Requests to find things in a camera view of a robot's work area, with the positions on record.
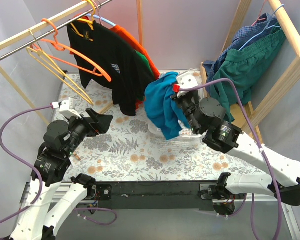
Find teal green shorts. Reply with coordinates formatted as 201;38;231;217
206;28;286;122

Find blue checkered shorts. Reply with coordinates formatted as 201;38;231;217
202;13;281;83

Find black t shirt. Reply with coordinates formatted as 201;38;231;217
66;19;157;117

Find wooden clothes rack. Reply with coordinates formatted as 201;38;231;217
205;0;300;159
0;0;146;126

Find orange t shirt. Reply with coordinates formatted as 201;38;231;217
69;24;162;109

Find wooden clothes rack left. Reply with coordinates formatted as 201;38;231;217
0;0;146;126

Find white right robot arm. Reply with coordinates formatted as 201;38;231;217
171;91;300;207

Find wooden clothes rack right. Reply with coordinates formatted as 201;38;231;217
205;0;300;159

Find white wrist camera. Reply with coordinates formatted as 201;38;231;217
173;71;199;98
51;97;82;120

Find dark yellow plastic hanger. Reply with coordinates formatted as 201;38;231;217
70;0;97;42

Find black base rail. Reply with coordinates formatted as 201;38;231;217
89;178;243;212

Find metal hanging rod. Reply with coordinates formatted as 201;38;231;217
0;0;114;62

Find pink wire hanger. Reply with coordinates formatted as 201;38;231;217
252;0;269;27

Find white plastic basket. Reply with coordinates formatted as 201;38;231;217
148;79;205;141

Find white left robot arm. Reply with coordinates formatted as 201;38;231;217
8;108;113;240

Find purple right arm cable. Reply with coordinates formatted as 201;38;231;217
179;77;283;240

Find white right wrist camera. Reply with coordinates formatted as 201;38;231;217
173;71;199;98

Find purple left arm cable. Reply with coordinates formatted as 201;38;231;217
0;102;59;231

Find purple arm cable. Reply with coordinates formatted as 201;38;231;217
0;102;59;231
179;77;283;240

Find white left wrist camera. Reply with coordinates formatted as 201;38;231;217
51;97;82;120

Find wooden clothespin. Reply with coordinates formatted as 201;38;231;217
73;152;81;161

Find blue t shirt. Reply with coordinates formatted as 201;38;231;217
143;71;183;141

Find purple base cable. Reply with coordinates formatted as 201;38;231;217
73;207;118;226

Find light blue wire hanger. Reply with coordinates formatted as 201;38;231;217
239;4;285;51

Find floral table cloth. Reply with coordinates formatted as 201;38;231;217
37;69;269;183

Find orange plastic hanger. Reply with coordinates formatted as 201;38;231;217
40;18;112;83

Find green t shirt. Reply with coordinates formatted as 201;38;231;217
135;50;156;93

